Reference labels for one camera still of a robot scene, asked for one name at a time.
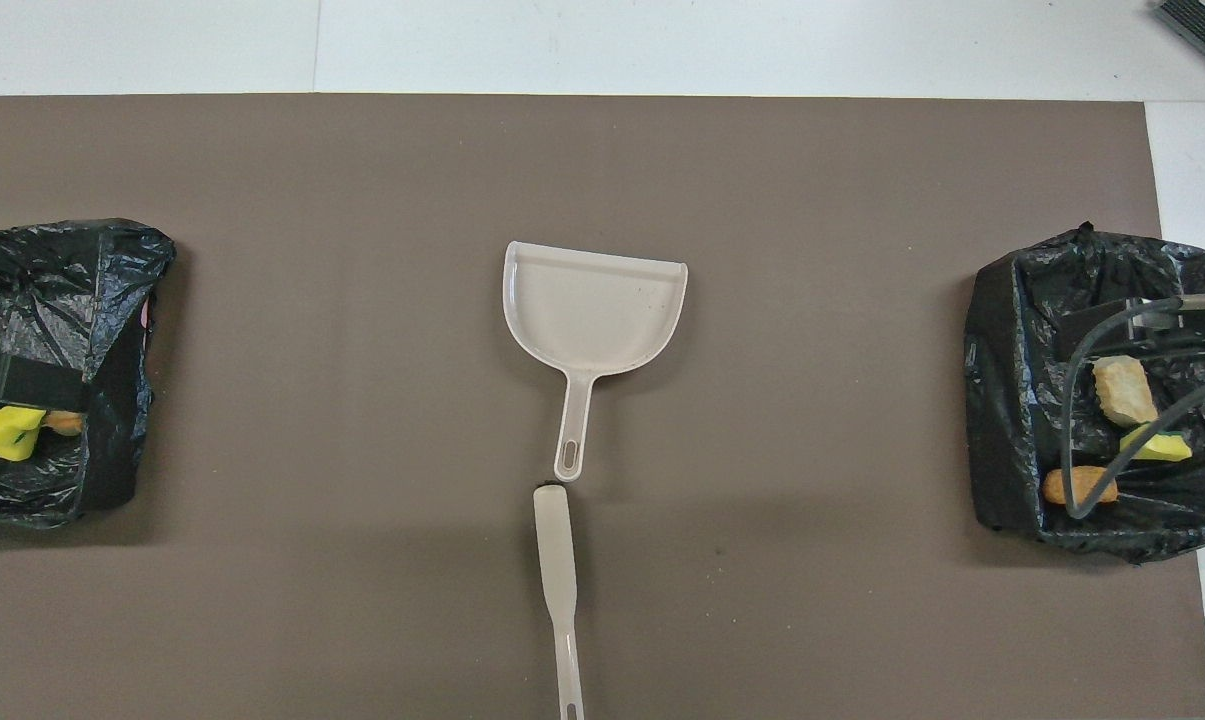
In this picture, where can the orange striped sponge piece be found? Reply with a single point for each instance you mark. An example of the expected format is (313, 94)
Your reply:
(62, 422)

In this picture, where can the curved yellow sponge piece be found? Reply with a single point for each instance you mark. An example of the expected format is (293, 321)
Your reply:
(7, 430)

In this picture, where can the cream sponge chunk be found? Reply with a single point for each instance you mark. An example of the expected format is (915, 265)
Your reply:
(1124, 390)

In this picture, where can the small yellow sponge wedge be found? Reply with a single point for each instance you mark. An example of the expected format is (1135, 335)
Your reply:
(1162, 447)

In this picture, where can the orange-brown sponge chunk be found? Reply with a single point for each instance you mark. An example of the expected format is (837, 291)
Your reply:
(1087, 486)

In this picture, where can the beige plastic dustpan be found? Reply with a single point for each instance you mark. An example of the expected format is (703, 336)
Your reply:
(592, 310)

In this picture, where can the beige hand brush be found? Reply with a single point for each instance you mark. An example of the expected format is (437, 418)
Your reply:
(557, 560)

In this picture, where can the black bag-lined bin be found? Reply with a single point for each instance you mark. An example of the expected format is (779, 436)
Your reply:
(62, 290)
(1012, 400)

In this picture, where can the brown table mat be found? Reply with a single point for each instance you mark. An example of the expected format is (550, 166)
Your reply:
(262, 180)

